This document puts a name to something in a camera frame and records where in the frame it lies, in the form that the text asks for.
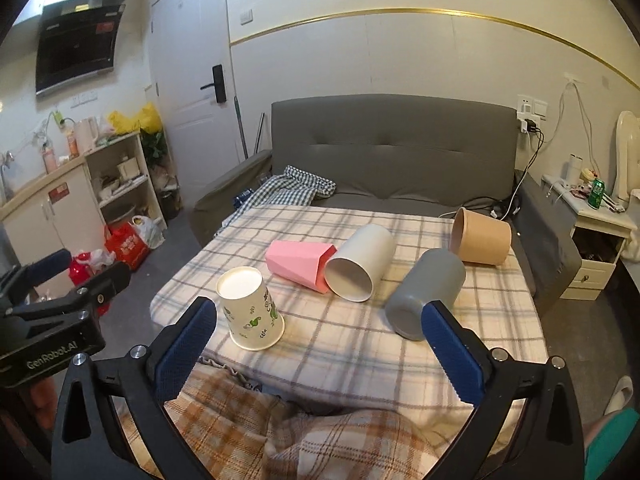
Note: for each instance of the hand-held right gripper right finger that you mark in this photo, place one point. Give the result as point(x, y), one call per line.
point(450, 350)

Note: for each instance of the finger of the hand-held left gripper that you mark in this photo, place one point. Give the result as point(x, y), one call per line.
point(45, 263)
point(107, 282)

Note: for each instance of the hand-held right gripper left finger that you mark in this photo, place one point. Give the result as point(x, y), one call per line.
point(182, 347)

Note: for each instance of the grey cup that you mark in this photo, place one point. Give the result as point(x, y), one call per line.
point(425, 280)

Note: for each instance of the floral print paper cup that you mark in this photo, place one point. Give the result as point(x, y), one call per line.
point(252, 312)

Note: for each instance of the brown paper cup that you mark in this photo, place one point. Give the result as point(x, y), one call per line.
point(482, 240)

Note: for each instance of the white cup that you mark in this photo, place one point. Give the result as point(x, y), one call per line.
point(367, 252)

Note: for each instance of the pink faceted cup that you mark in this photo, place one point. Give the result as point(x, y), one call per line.
point(295, 262)

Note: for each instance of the small red bag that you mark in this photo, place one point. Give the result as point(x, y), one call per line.
point(80, 272)

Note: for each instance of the red shopping bag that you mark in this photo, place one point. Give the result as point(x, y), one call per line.
point(127, 247)

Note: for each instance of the kitchen counter cabinet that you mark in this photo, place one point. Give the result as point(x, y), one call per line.
point(50, 210)

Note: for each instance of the white plastic bag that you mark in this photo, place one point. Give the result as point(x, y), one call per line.
point(147, 230)

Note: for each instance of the orange plaid blanket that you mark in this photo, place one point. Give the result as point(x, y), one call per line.
point(240, 427)

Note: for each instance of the plaid tablecloth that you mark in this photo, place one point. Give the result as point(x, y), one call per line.
point(350, 345)

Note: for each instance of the metal faucet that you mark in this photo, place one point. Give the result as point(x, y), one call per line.
point(6, 170)

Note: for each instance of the pink bottle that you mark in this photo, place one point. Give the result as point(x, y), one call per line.
point(49, 160)

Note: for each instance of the white open shelf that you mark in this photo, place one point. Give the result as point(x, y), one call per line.
point(142, 180)

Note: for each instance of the orange bottle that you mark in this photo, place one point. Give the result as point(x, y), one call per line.
point(73, 146)

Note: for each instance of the white kettle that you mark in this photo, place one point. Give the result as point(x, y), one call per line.
point(85, 135)

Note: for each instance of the yellow plastic bag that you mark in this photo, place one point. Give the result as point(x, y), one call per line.
point(135, 119)

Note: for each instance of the white slipper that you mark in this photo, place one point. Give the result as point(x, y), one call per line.
point(620, 395)

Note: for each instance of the white nightstand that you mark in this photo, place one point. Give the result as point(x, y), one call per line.
point(595, 240)

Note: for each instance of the teal garment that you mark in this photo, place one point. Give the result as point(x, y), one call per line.
point(617, 447)

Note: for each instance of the blue checked cloth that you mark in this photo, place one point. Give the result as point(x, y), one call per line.
point(295, 185)

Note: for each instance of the green can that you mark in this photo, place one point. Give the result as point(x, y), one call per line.
point(596, 195)

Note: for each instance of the white bottle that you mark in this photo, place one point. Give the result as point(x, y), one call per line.
point(574, 170)

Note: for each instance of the black range hood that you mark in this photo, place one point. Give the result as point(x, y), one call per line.
point(75, 45)

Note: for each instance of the grey sofa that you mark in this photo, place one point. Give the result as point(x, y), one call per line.
point(400, 132)

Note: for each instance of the black plug charger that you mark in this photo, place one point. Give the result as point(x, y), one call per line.
point(529, 125)

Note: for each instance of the white door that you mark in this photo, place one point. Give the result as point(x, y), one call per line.
point(187, 55)

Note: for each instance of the white standing fan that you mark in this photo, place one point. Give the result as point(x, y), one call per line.
point(627, 155)

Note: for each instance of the white wall socket panel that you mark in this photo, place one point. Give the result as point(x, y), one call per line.
point(532, 107)

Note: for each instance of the white wall switch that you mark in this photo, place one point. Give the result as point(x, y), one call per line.
point(245, 17)

